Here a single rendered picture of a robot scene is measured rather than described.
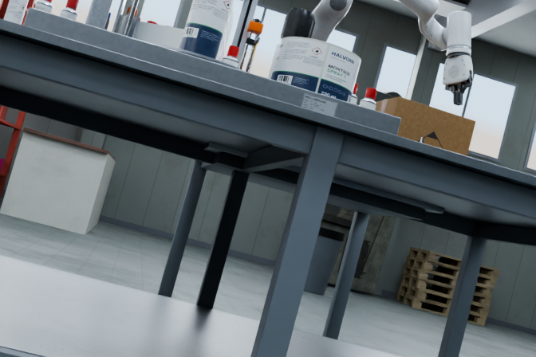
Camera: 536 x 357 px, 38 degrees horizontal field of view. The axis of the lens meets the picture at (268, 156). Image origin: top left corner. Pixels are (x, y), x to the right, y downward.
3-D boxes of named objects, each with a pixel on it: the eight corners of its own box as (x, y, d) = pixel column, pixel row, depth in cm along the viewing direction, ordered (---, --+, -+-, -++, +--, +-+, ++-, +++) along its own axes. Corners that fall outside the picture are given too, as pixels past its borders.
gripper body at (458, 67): (440, 54, 277) (439, 84, 275) (464, 49, 269) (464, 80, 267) (453, 60, 282) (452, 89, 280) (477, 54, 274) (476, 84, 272)
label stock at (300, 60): (261, 101, 196) (275, 46, 197) (336, 123, 198) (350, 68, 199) (271, 91, 176) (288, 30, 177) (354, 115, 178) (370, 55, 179)
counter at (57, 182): (97, 223, 997) (116, 159, 1004) (84, 235, 750) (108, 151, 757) (33, 206, 985) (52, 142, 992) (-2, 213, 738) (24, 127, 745)
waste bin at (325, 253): (284, 286, 792) (301, 221, 798) (276, 280, 845) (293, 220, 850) (333, 299, 799) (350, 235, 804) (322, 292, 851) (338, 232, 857)
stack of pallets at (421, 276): (464, 317, 1121) (477, 264, 1127) (487, 327, 1046) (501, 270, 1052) (393, 299, 1104) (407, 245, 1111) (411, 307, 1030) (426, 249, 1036)
